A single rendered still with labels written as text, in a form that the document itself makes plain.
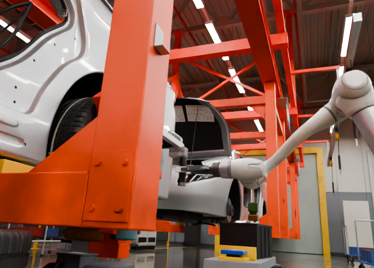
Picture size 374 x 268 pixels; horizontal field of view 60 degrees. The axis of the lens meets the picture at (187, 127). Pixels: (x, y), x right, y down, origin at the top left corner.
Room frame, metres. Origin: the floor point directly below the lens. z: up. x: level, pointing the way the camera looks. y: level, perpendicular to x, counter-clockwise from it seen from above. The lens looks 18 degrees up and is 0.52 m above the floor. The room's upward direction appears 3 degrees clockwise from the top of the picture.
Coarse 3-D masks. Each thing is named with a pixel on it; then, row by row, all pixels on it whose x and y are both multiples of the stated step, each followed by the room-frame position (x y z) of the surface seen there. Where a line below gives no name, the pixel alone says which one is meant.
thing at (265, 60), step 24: (24, 0) 3.14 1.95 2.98; (240, 0) 2.94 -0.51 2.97; (48, 24) 3.59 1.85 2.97; (264, 24) 3.66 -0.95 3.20; (288, 24) 6.91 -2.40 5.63; (192, 48) 4.61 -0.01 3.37; (216, 48) 4.46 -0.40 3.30; (240, 48) 4.32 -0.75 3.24; (264, 48) 3.87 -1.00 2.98; (288, 48) 6.92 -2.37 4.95; (216, 72) 7.62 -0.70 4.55; (240, 72) 7.39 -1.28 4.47; (264, 72) 4.55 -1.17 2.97; (288, 72) 5.30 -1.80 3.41; (264, 144) 10.07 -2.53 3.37
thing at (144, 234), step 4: (144, 232) 9.92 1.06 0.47; (148, 232) 10.15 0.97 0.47; (152, 232) 10.43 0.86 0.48; (140, 236) 9.72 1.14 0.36; (144, 236) 9.94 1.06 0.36; (148, 236) 10.17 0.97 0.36; (152, 236) 10.45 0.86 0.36; (136, 240) 9.57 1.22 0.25; (140, 240) 9.73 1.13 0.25; (144, 240) 9.95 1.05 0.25; (148, 240) 10.18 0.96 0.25; (152, 240) 10.45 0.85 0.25; (140, 244) 9.76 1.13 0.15; (144, 244) 9.98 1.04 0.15; (148, 244) 10.21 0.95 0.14; (152, 244) 10.49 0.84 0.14; (132, 248) 9.62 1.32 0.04; (136, 248) 9.63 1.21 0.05; (140, 248) 9.84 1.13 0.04; (144, 248) 10.06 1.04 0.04; (148, 248) 10.29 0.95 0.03; (152, 248) 10.57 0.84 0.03
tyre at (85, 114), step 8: (64, 104) 1.46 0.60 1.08; (80, 104) 1.40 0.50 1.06; (88, 104) 1.38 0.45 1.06; (56, 112) 1.42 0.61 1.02; (64, 112) 1.39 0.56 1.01; (72, 112) 1.37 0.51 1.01; (80, 112) 1.35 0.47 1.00; (88, 112) 1.36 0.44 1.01; (96, 112) 1.41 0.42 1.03; (56, 120) 1.38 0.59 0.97; (64, 120) 1.37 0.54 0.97; (72, 120) 1.34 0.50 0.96; (80, 120) 1.33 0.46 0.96; (88, 120) 1.37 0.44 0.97; (64, 128) 1.34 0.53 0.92; (72, 128) 1.32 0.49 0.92; (80, 128) 1.33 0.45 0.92; (56, 136) 1.35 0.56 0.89; (64, 136) 1.33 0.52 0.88; (48, 144) 1.36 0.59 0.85; (56, 144) 1.35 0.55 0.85; (48, 152) 1.35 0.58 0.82
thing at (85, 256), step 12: (60, 252) 1.26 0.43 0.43; (72, 252) 1.28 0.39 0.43; (84, 252) 1.32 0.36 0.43; (48, 264) 1.31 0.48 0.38; (60, 264) 1.24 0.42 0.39; (72, 264) 1.24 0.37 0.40; (84, 264) 1.25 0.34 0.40; (96, 264) 1.18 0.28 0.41; (108, 264) 1.19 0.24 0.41; (120, 264) 1.22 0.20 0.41; (132, 264) 1.29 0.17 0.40
